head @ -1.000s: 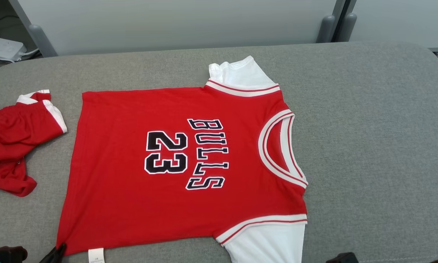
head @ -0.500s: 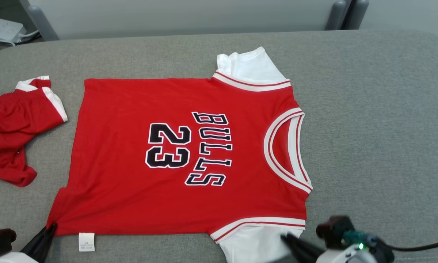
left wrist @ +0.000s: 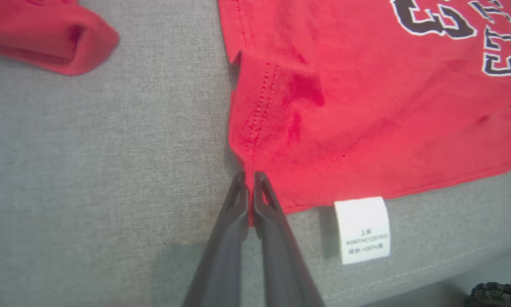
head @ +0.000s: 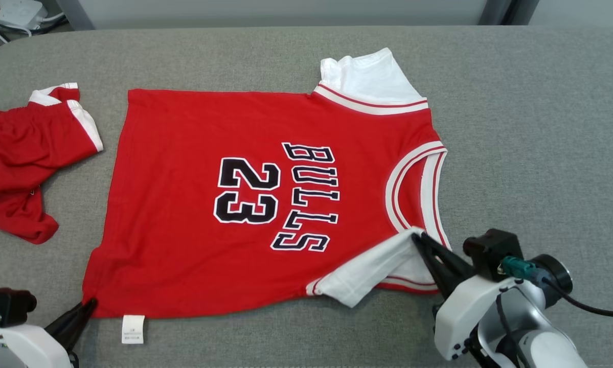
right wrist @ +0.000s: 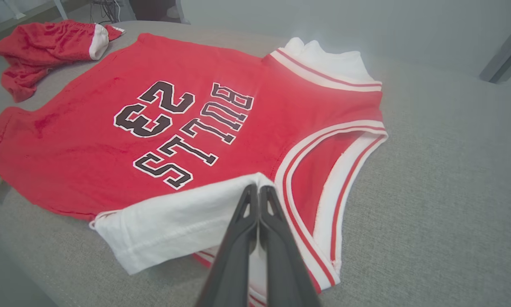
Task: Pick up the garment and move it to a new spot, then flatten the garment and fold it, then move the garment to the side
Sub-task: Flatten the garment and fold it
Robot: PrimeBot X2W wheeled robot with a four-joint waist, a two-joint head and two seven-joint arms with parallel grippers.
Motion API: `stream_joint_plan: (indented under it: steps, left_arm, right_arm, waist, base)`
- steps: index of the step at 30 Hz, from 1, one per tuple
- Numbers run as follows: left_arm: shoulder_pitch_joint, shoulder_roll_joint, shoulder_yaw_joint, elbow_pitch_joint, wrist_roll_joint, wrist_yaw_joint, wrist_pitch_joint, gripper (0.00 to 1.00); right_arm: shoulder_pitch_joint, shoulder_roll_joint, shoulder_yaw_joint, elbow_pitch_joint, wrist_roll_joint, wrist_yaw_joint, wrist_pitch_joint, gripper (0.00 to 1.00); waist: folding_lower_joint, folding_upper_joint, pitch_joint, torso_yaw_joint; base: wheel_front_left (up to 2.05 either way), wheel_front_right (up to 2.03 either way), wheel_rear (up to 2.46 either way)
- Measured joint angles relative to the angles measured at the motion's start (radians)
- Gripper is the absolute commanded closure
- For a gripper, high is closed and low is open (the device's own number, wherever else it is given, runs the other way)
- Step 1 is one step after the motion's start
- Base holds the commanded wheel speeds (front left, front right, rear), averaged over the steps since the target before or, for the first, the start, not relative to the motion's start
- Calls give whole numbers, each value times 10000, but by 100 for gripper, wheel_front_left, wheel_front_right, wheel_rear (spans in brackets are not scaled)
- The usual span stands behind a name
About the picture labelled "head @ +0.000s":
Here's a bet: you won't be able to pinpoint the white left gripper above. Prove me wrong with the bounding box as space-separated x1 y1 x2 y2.
0 298 99 368

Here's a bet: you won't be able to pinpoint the red shorts with white stripe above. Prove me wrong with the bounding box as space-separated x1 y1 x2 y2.
0 83 104 245

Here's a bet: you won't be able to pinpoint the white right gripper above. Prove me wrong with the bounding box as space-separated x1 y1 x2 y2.
411 232 532 361

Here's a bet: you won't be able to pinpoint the teal right camera connector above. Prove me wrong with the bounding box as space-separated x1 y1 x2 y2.
501 256 553 288

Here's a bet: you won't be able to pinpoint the grey partition frame post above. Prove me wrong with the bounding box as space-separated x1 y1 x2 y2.
56 0 96 31

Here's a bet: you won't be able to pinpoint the grey rounded partition foot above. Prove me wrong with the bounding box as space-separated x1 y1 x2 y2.
510 0 540 26
478 0 511 26

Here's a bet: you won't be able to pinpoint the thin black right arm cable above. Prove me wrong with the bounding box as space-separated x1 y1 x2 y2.
494 292 529 368

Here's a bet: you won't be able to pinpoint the white power strip with sockets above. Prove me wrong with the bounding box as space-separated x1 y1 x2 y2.
0 0 47 31

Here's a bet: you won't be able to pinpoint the red Bulls 23 jersey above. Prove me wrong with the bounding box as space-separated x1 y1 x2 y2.
81 48 451 344

